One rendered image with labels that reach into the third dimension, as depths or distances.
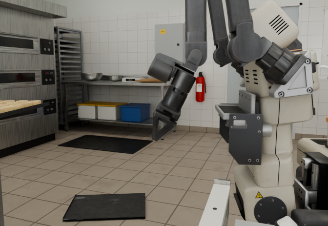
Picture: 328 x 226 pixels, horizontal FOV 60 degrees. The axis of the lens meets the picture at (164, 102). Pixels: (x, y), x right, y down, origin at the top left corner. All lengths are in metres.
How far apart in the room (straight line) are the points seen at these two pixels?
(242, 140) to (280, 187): 0.20
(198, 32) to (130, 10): 4.73
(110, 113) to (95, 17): 1.94
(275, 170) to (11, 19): 3.70
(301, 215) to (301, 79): 0.41
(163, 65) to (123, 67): 4.68
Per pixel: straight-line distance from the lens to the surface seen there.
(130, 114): 4.72
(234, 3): 0.79
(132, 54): 5.36
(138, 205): 2.44
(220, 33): 1.20
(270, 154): 1.01
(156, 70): 0.76
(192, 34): 0.76
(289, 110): 0.98
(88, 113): 5.13
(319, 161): 1.09
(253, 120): 0.90
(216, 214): 0.45
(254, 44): 0.75
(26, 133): 4.30
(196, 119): 5.02
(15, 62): 4.13
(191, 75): 0.76
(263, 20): 0.93
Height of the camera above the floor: 1.11
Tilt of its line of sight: 7 degrees down
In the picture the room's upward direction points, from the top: straight up
